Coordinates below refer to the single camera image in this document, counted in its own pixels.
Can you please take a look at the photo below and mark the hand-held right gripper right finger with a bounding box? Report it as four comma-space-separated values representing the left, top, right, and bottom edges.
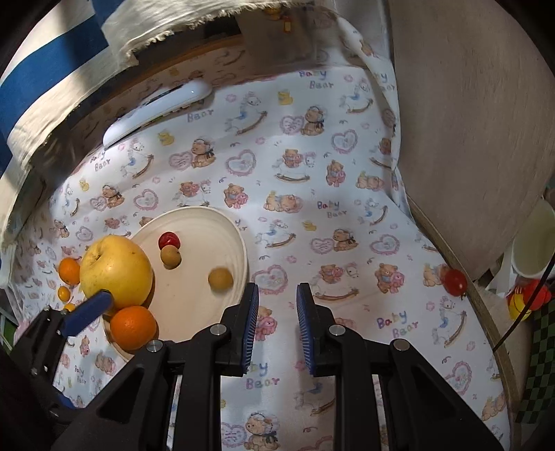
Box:
296, 282, 504, 451

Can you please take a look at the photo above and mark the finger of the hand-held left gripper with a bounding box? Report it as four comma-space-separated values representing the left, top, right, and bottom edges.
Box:
13, 291, 112, 382
41, 382, 76, 412

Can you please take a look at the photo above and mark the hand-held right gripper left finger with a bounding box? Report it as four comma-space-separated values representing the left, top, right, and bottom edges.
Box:
52, 282, 260, 451

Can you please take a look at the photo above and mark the medium orange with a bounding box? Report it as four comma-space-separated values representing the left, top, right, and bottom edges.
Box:
58, 257, 82, 286

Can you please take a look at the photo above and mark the large orange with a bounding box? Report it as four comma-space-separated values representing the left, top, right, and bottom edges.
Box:
110, 306, 157, 351

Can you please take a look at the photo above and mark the yellow apple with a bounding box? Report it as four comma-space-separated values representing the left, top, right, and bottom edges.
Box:
80, 235, 154, 310

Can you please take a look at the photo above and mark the brown longan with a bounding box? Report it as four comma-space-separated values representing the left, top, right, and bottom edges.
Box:
208, 267, 233, 291
160, 246, 182, 270

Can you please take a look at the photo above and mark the cream round plate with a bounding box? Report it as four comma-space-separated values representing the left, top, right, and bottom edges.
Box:
102, 207, 249, 363

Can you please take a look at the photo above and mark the red cherry tomato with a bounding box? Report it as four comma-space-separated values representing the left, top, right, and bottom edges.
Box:
443, 269, 469, 298

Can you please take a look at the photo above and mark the bear print cloth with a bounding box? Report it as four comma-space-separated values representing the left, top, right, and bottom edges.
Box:
0, 17, 512, 451

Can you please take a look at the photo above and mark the round wooden table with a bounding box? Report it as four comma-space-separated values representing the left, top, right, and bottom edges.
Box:
408, 191, 521, 434

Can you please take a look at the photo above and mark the yellow red toy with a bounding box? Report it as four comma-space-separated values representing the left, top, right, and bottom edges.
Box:
507, 280, 553, 322

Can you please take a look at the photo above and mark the white plastic device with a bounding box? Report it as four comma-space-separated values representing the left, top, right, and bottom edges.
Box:
103, 79, 213, 148

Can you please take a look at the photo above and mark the green checkered cloth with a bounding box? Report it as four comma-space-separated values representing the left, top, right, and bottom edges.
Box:
514, 299, 555, 426

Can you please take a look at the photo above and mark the white cup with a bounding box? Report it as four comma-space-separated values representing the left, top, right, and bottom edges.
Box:
512, 199, 555, 278

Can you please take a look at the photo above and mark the blue white striped cloth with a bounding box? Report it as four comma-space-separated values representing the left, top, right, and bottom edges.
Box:
0, 0, 287, 244

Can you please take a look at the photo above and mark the black cable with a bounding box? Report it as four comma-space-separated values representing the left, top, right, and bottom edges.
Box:
492, 252, 555, 352

